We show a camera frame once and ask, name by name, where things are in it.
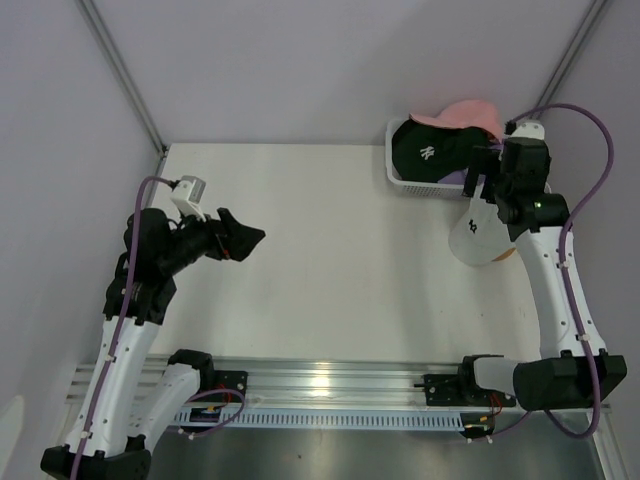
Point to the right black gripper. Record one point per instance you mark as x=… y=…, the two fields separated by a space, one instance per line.
x=484 y=161

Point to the dark green NY cap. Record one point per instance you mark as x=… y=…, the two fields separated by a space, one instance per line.
x=425 y=153

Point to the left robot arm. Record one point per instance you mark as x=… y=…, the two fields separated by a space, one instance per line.
x=114 y=436

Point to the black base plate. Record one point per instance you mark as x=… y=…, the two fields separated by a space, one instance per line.
x=450 y=390
x=226 y=380

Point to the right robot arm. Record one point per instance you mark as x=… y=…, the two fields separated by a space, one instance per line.
x=514 y=211

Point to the white NY baseball cap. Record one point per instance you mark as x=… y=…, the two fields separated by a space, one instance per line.
x=479 y=235

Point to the aluminium corner post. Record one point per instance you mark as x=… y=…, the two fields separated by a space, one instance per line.
x=119 y=69
x=595 y=13

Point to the aluminium mounting rail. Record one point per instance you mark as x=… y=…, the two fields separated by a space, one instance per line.
x=285 y=384

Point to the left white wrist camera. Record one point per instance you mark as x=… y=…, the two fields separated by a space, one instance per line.
x=186 y=197

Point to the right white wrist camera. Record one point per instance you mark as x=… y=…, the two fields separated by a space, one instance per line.
x=527 y=128

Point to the left aluminium corner post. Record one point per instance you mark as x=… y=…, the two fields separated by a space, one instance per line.
x=119 y=69

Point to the purple LA baseball cap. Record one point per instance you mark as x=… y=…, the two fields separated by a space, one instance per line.
x=455 y=178

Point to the white plastic basket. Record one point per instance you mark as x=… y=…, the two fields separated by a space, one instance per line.
x=418 y=189

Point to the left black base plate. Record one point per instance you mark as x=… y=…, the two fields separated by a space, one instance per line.
x=226 y=380

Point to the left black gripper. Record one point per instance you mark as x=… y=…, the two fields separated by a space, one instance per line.
x=242 y=238

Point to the pink baseball cap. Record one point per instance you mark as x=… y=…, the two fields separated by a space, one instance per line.
x=464 y=114

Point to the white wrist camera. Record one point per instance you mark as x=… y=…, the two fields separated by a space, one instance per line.
x=186 y=197
x=527 y=128

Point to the wooden hat stand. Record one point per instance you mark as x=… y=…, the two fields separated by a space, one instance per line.
x=505 y=255

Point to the right aluminium corner post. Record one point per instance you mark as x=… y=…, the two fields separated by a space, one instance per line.
x=595 y=13

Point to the white slotted cable duct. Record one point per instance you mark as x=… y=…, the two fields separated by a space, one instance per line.
x=200 y=419

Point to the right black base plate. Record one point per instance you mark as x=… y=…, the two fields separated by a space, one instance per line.
x=450 y=390

